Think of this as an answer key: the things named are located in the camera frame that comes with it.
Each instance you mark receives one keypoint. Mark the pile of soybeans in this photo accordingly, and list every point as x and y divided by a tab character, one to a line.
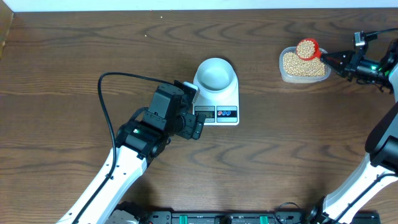
295	66

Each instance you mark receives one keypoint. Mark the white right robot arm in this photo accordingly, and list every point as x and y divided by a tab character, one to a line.
378	168

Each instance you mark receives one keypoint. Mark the white digital kitchen scale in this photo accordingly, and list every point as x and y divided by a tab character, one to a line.
221	108

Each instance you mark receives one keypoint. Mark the grey plastic bowl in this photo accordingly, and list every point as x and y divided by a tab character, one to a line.
215	74

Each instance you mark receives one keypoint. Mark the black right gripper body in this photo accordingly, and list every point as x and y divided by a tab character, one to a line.
366	69

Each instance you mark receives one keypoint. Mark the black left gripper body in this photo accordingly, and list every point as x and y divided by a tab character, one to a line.
190	127

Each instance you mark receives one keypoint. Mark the soybeans in red scoop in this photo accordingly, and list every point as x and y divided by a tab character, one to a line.
305	49

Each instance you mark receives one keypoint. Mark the red plastic measuring scoop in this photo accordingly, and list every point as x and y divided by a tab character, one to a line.
317	53

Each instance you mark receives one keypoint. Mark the clear plastic container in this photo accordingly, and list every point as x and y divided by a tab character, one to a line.
299	79

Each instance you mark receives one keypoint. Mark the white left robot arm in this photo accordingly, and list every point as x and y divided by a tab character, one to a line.
138	141

